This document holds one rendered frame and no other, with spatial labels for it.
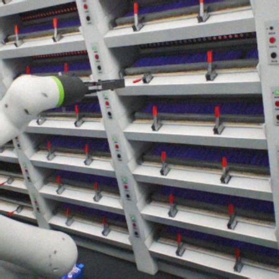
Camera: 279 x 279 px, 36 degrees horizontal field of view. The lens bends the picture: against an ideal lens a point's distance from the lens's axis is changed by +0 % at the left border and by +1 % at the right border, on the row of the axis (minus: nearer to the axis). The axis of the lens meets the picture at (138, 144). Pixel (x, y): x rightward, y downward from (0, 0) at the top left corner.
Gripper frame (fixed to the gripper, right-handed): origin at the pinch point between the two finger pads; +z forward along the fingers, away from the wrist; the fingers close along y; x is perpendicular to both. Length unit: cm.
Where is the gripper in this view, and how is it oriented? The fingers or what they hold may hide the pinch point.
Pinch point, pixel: (113, 84)
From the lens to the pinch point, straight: 147.9
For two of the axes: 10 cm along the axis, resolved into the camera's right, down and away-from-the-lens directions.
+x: -0.8, -9.8, -1.9
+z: 6.3, -1.9, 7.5
